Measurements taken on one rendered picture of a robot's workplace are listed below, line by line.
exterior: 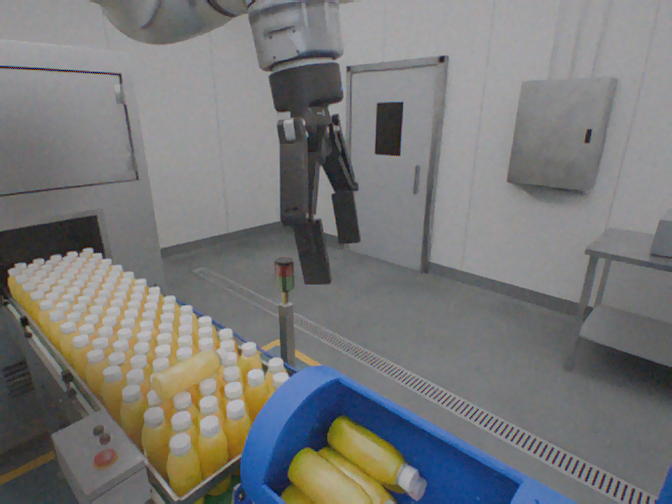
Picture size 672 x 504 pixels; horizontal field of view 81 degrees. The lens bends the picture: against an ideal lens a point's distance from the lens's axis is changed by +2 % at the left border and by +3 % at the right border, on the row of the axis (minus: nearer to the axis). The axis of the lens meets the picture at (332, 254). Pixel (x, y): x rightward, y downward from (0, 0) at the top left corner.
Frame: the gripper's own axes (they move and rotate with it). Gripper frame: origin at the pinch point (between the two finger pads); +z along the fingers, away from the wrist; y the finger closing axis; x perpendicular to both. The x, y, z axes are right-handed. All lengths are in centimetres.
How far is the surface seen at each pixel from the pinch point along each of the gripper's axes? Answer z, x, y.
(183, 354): 39, -61, -34
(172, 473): 46, -44, -4
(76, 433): 36, -62, -1
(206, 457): 48, -40, -10
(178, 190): 30, -316, -361
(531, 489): 36.5, 21.2, -2.3
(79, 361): 39, -95, -29
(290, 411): 31.2, -15.7, -7.3
